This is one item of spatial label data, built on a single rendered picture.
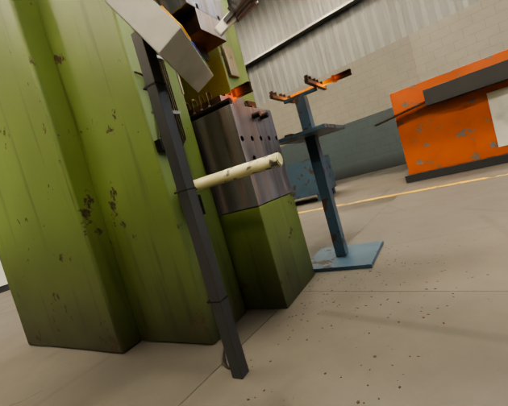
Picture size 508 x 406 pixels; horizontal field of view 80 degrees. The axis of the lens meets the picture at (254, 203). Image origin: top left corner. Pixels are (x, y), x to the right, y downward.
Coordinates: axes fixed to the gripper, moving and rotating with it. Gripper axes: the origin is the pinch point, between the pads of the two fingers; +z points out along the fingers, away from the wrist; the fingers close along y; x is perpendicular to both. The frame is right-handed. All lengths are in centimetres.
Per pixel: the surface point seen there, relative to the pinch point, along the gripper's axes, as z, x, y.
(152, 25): 17.5, -0.2, -27.0
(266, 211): 37, -52, 34
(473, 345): 18, -113, -17
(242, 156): 27.4, -28.4, 30.1
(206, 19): -4.5, 27.1, 40.9
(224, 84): 7, 13, 74
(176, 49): 17.5, -5.5, -22.4
